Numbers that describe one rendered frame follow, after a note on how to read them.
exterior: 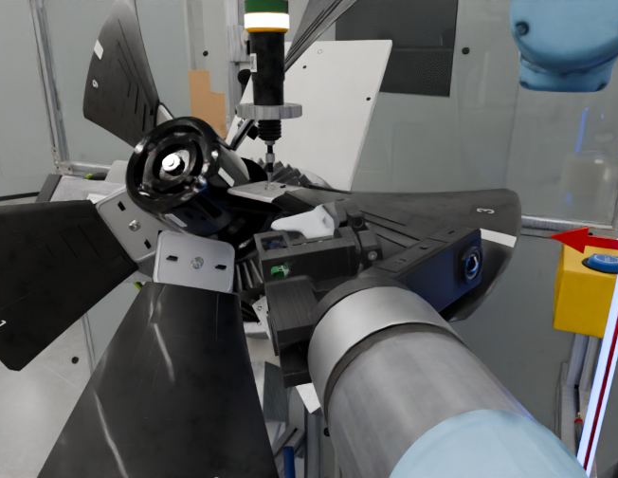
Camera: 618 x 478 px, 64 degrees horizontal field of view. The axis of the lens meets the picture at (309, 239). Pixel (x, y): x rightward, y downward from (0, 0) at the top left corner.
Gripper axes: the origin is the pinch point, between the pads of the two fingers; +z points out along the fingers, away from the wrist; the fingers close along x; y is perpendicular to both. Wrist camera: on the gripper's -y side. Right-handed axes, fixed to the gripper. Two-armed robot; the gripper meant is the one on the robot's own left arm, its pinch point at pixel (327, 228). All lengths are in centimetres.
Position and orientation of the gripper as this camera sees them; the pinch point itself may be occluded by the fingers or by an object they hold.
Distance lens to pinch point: 46.0
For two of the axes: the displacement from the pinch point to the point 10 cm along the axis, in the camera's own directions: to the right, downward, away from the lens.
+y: -9.8, 1.6, -1.4
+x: 1.0, 9.3, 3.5
